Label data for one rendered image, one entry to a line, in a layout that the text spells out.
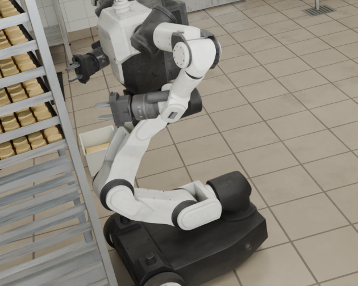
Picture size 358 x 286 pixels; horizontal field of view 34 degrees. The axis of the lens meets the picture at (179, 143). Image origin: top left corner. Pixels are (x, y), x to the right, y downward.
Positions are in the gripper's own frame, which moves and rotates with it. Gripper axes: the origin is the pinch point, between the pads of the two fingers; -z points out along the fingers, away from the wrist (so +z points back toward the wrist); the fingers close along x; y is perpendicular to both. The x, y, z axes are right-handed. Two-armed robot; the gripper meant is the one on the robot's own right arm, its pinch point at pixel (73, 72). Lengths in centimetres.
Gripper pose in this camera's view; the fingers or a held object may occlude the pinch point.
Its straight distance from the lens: 247.3
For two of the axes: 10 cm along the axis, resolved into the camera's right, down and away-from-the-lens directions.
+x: -1.7, -8.7, -4.7
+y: 7.9, 1.7, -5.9
